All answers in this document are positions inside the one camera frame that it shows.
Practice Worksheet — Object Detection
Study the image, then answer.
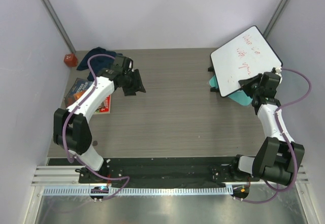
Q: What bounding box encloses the white whiteboard with red writing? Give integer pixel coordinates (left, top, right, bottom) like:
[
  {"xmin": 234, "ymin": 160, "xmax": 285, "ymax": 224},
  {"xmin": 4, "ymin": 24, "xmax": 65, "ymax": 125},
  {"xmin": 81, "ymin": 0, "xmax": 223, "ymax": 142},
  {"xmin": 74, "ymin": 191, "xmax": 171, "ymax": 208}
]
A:
[{"xmin": 210, "ymin": 25, "xmax": 283, "ymax": 98}]

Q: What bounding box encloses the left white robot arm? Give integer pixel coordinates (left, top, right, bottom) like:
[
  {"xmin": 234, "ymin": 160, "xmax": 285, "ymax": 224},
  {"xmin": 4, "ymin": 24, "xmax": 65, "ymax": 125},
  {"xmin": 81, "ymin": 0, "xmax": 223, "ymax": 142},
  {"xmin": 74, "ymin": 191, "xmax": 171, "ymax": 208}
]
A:
[{"xmin": 53, "ymin": 54, "xmax": 146, "ymax": 183}]

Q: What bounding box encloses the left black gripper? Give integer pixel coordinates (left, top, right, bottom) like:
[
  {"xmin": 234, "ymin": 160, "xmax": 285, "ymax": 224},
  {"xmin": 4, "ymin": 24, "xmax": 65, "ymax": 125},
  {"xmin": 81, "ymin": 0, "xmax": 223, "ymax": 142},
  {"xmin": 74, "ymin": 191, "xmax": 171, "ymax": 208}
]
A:
[{"xmin": 122, "ymin": 69, "xmax": 145, "ymax": 97}]

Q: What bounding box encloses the dark blue t shirt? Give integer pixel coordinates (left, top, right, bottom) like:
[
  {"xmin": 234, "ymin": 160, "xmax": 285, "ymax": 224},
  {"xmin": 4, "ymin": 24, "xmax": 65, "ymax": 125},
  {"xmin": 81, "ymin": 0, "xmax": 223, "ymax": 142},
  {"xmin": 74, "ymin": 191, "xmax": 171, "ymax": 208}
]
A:
[{"xmin": 77, "ymin": 47, "xmax": 117, "ymax": 75}]

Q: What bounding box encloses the blue nineteen eighty-four book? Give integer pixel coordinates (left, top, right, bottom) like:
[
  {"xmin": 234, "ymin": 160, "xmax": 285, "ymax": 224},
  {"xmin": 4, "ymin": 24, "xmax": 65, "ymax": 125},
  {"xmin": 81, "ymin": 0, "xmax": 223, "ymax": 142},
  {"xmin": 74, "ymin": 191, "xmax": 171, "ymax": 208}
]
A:
[{"xmin": 66, "ymin": 78, "xmax": 93, "ymax": 96}]

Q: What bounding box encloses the red cube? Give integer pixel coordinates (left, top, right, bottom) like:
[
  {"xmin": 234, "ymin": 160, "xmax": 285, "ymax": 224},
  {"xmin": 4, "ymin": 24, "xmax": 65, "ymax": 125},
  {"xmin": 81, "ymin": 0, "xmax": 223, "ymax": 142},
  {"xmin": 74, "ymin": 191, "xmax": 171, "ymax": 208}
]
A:
[{"xmin": 63, "ymin": 53, "xmax": 78, "ymax": 67}]

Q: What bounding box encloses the red paperback book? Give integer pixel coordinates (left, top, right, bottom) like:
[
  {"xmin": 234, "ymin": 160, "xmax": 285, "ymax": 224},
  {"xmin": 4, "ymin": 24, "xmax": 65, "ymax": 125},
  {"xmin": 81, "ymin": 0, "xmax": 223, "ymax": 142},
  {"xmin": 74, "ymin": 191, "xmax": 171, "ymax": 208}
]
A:
[{"xmin": 95, "ymin": 95, "xmax": 111, "ymax": 114}]

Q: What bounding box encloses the aluminium rail frame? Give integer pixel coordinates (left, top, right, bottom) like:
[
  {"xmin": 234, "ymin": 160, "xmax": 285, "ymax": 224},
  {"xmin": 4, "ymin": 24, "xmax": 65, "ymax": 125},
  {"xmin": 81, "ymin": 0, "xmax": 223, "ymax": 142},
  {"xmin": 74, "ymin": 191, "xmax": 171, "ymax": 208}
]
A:
[{"xmin": 31, "ymin": 163, "xmax": 309, "ymax": 197}]

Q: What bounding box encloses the dark orange cover book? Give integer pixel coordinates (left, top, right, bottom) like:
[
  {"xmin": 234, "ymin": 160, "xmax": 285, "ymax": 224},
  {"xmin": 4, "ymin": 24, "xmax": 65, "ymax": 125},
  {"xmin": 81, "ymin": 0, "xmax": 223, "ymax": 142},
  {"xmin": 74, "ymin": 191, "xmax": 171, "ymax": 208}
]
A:
[{"xmin": 64, "ymin": 91, "xmax": 85, "ymax": 108}]

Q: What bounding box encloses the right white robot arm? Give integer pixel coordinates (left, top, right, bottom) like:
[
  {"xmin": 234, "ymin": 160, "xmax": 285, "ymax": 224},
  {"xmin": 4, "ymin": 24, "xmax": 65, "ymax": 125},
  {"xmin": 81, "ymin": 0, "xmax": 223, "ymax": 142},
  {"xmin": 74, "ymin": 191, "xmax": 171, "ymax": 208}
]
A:
[{"xmin": 229, "ymin": 71, "xmax": 305, "ymax": 189}]

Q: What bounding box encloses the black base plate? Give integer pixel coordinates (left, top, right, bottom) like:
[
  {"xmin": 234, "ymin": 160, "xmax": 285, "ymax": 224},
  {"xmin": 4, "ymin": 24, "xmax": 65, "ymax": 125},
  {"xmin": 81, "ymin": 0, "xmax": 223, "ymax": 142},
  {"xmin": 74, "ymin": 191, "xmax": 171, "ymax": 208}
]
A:
[{"xmin": 76, "ymin": 157, "xmax": 259, "ymax": 184}]

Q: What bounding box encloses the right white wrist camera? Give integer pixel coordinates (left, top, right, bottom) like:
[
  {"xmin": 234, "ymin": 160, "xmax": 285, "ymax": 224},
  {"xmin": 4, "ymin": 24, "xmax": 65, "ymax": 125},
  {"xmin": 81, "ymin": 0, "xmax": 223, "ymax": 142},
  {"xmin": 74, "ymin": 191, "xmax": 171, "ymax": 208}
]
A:
[{"xmin": 271, "ymin": 67, "xmax": 282, "ymax": 77}]

